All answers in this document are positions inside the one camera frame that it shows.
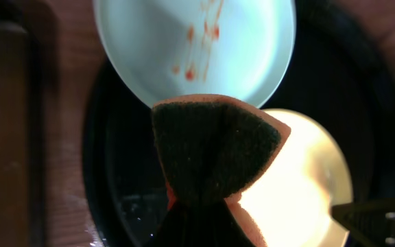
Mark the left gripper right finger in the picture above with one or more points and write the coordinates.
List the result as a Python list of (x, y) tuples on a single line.
[(223, 229)]

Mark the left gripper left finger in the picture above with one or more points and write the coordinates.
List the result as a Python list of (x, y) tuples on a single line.
[(177, 229)]

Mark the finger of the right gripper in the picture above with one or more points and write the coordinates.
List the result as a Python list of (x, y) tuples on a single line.
[(370, 224)]

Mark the yellow plate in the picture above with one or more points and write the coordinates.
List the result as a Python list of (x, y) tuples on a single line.
[(290, 205)]

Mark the orange green scrub sponge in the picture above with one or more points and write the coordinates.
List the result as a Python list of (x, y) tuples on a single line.
[(211, 149)]

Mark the mint plate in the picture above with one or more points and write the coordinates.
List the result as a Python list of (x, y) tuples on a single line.
[(166, 48)]

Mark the round black tray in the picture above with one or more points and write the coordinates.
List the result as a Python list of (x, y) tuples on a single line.
[(336, 77)]

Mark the black rectangular water tray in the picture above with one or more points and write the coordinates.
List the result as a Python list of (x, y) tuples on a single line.
[(27, 66)]

